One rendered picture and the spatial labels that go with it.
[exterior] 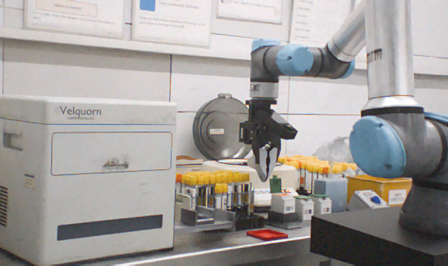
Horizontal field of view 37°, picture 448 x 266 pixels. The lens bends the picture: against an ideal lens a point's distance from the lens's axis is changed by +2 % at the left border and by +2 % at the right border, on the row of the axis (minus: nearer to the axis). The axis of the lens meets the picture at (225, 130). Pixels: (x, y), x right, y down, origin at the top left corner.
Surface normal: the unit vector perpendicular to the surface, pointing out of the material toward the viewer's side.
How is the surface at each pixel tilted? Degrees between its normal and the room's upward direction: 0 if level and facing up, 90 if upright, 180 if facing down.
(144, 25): 94
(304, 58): 90
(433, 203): 73
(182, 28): 93
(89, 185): 90
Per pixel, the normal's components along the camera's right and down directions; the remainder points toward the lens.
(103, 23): 0.63, 0.14
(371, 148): -0.86, 0.11
